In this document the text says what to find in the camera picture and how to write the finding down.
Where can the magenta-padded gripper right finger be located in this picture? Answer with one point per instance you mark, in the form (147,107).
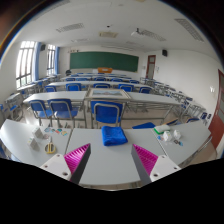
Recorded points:
(160,165)

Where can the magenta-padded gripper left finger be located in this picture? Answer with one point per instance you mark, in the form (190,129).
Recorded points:
(60,165)

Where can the blue towel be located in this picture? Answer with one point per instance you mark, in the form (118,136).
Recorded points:
(114,135)

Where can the small white carton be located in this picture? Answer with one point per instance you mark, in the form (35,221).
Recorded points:
(166,136)
(177,134)

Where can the colourful round sticker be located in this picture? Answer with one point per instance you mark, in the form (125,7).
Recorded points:
(47,129)
(56,130)
(63,133)

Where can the small white box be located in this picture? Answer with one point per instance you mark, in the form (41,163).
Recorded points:
(33,144)
(37,133)

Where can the green and white pack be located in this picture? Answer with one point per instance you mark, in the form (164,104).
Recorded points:
(161,129)

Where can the red-brown side door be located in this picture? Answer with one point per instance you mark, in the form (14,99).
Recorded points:
(217,116)

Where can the rows of blue chairs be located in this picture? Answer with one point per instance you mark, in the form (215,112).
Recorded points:
(73,87)

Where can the framed picture board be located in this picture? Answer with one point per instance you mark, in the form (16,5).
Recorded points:
(107,94)

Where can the red-brown door with window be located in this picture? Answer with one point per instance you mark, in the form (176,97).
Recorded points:
(150,66)

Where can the blue curtain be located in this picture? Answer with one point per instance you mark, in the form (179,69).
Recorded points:
(57,60)
(37,60)

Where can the orange teacher lectern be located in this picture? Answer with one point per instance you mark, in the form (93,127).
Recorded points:
(105,70)

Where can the tall white-framed window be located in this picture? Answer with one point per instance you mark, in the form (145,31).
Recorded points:
(51,60)
(25,63)

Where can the green chalkboard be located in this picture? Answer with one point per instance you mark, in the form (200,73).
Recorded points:
(103,61)

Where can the ceiling light panels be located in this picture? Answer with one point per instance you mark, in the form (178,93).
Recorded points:
(70,27)

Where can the black wall speaker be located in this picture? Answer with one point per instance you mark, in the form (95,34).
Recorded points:
(164,52)
(42,47)

